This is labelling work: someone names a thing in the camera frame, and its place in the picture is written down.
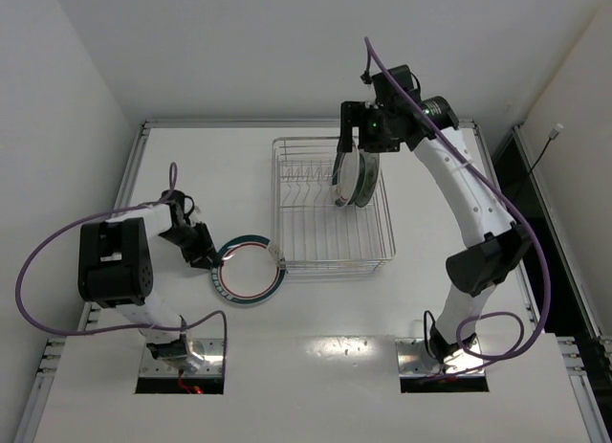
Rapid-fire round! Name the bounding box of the white grey patterned plate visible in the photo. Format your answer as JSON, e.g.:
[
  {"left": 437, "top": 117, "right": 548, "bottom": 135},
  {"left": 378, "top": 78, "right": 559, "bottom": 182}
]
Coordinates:
[{"left": 355, "top": 151, "right": 380, "bottom": 208}]

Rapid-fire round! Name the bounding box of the green red rimmed plate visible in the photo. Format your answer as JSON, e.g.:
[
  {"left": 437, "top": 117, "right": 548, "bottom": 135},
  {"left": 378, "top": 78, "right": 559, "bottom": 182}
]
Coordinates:
[
  {"left": 331, "top": 149, "right": 361, "bottom": 208},
  {"left": 210, "top": 234, "right": 287, "bottom": 306}
]

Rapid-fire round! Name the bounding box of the green blue patterned plate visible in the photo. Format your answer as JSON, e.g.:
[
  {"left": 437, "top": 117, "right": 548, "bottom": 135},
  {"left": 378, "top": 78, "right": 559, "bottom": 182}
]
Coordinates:
[{"left": 352, "top": 152, "right": 372, "bottom": 208}]

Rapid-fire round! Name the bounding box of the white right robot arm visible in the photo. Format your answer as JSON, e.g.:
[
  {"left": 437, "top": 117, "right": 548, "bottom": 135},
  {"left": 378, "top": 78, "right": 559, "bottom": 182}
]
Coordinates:
[{"left": 338, "top": 65, "right": 533, "bottom": 361}]

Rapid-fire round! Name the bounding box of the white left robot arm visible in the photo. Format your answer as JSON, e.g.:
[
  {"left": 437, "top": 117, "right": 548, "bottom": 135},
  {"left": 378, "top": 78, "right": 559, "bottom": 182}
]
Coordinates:
[{"left": 77, "top": 190, "right": 221, "bottom": 368}]

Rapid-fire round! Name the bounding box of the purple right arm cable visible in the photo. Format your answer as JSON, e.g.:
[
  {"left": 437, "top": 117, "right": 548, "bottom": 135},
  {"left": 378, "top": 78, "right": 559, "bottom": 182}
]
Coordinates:
[{"left": 361, "top": 35, "right": 550, "bottom": 383}]

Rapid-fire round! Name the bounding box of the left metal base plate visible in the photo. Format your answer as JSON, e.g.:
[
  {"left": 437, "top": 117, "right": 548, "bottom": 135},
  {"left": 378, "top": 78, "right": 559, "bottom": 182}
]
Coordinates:
[{"left": 139, "top": 338, "right": 225, "bottom": 379}]

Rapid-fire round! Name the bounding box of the metal base plate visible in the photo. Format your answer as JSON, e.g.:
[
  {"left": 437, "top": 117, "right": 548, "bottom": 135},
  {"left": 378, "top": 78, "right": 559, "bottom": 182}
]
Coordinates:
[
  {"left": 395, "top": 338, "right": 485, "bottom": 378},
  {"left": 139, "top": 338, "right": 225, "bottom": 379}
]

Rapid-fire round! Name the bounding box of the metal wire dish rack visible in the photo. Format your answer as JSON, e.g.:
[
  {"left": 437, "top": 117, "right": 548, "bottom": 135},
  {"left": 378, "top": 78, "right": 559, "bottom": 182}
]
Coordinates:
[{"left": 271, "top": 137, "right": 396, "bottom": 277}]

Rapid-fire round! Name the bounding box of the hanging black usb cable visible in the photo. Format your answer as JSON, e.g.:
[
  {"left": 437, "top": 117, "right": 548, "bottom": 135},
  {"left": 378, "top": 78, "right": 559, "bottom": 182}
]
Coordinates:
[{"left": 530, "top": 122, "right": 565, "bottom": 171}]

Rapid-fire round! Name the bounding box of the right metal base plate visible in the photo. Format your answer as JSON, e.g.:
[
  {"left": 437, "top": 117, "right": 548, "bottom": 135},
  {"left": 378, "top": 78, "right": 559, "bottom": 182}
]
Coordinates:
[{"left": 395, "top": 338, "right": 485, "bottom": 378}]

